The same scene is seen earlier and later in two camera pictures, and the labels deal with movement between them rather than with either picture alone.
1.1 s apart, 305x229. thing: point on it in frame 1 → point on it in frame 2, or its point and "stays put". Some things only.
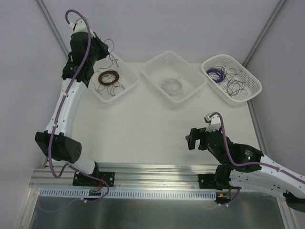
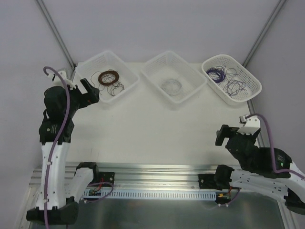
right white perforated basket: [228, 80] stays put
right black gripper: [200, 139] → [230, 135]
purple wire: [233, 87] stays put
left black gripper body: [101, 47] → [83, 94]
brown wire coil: [100, 77] stays put
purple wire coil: [217, 75] stays put
